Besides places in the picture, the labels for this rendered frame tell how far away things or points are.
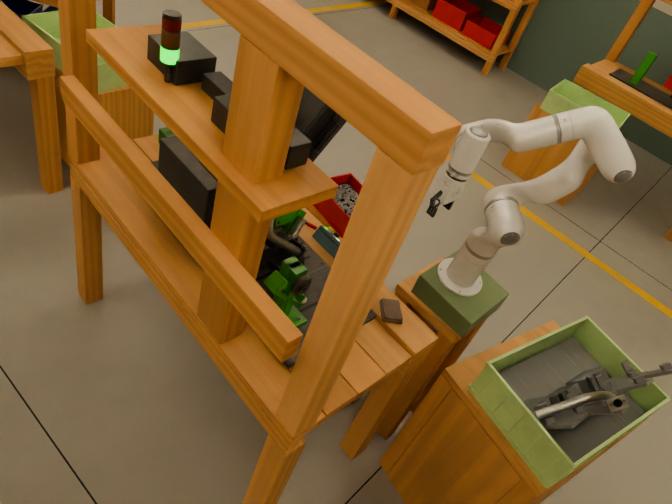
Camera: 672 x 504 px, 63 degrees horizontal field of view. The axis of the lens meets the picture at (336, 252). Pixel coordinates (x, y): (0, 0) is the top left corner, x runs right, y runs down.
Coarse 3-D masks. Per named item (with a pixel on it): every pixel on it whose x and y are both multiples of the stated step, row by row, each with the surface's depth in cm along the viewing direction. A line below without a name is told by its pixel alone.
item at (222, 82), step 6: (210, 72) 156; (216, 72) 157; (204, 78) 155; (210, 78) 153; (216, 78) 154; (222, 78) 155; (228, 78) 156; (204, 84) 156; (210, 84) 153; (216, 84) 152; (222, 84) 153; (228, 84) 154; (204, 90) 157; (210, 90) 154; (216, 90) 152; (222, 90) 150; (228, 90) 151; (210, 96) 155
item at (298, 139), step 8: (296, 128) 139; (296, 136) 136; (304, 136) 137; (296, 144) 134; (304, 144) 135; (288, 152) 134; (296, 152) 135; (304, 152) 137; (288, 160) 135; (296, 160) 137; (304, 160) 140; (288, 168) 137
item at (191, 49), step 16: (192, 48) 158; (160, 64) 157; (176, 64) 151; (192, 64) 154; (208, 64) 158; (176, 80) 154; (192, 80) 158; (224, 96) 144; (224, 112) 141; (224, 128) 143
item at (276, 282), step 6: (276, 270) 170; (270, 276) 169; (276, 276) 168; (282, 276) 169; (264, 282) 169; (270, 282) 168; (276, 282) 168; (282, 282) 167; (288, 282) 170; (270, 288) 168; (276, 288) 167; (282, 288) 169; (276, 294) 169; (282, 294) 172; (300, 294) 186; (294, 300) 181; (300, 300) 186; (300, 306) 187
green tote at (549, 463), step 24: (552, 336) 213; (576, 336) 230; (600, 336) 220; (504, 360) 199; (600, 360) 223; (624, 360) 214; (480, 384) 197; (504, 384) 187; (504, 408) 189; (648, 408) 210; (504, 432) 191; (528, 432) 183; (624, 432) 186; (528, 456) 185; (552, 456) 176; (552, 480) 178
